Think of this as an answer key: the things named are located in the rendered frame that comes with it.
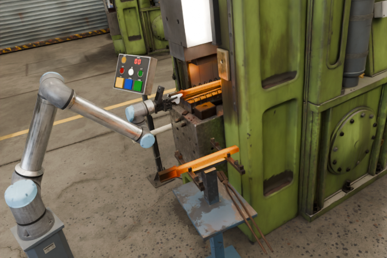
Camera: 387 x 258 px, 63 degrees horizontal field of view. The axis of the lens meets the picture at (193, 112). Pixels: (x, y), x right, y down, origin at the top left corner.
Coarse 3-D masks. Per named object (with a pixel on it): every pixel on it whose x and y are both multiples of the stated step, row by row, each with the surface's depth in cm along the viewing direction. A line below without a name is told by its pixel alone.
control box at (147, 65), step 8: (120, 56) 249; (128, 56) 244; (136, 56) 239; (144, 56) 235; (120, 64) 248; (128, 64) 243; (136, 64) 238; (144, 64) 234; (152, 64) 234; (128, 72) 242; (136, 72) 238; (144, 72) 234; (152, 72) 236; (136, 80) 237; (144, 80) 233; (152, 80) 237; (120, 88) 246; (144, 88) 233
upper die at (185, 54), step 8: (176, 48) 194; (184, 48) 186; (192, 48) 189; (200, 48) 192; (208, 48) 194; (216, 48) 197; (176, 56) 198; (184, 56) 188; (192, 56) 191; (200, 56) 194
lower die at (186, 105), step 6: (204, 90) 216; (186, 96) 211; (204, 96) 209; (210, 96) 208; (216, 96) 211; (180, 102) 216; (186, 102) 207; (192, 102) 203; (198, 102) 205; (204, 102) 207; (222, 102) 215; (186, 108) 210
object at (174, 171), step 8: (216, 152) 157; (224, 152) 156; (232, 152) 157; (200, 160) 152; (208, 160) 152; (176, 168) 148; (184, 168) 148; (192, 168) 150; (160, 176) 145; (168, 176) 147; (176, 176) 148
